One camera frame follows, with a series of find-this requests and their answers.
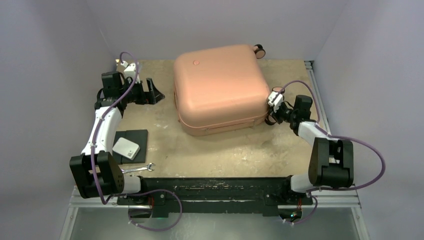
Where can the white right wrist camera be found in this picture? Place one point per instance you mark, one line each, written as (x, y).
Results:
(275, 99)

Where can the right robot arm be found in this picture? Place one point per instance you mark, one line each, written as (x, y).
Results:
(331, 163)

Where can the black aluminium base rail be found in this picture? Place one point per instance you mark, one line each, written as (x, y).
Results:
(267, 196)

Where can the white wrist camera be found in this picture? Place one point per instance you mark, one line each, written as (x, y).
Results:
(275, 99)
(130, 71)

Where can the black flat notebook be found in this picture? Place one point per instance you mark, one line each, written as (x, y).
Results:
(137, 136)

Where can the pink suitcase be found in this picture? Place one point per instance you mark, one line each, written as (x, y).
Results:
(220, 89)

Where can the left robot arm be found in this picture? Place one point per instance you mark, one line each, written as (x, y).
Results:
(95, 171)

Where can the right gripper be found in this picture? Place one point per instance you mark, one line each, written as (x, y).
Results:
(279, 121)

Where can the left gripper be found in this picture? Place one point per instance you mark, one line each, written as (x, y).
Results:
(144, 99)

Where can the silver wrench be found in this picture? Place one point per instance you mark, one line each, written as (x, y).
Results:
(149, 167)

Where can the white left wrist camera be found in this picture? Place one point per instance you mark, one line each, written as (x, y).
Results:
(130, 71)

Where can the white square device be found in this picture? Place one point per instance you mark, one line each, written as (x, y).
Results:
(126, 148)

